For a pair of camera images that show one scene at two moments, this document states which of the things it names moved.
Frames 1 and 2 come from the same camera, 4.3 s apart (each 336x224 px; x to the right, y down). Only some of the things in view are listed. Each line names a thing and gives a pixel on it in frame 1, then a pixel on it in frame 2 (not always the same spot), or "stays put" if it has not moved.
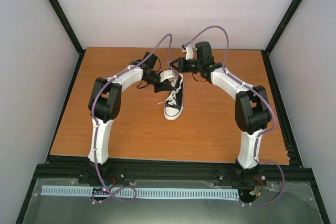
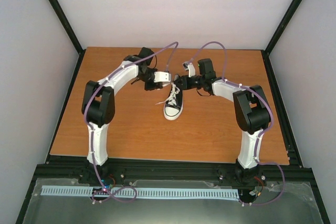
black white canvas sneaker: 174,105 stays put
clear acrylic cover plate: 284,202 stays put
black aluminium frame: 62,166 stays put
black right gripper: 181,67 -> 186,83
